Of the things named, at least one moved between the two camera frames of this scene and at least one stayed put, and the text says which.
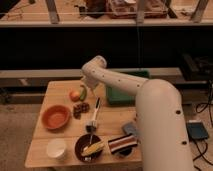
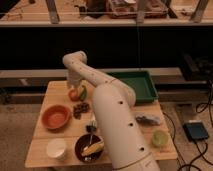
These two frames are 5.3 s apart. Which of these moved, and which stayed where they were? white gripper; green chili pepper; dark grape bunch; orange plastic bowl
Moved: white gripper
Stayed: dark grape bunch; green chili pepper; orange plastic bowl
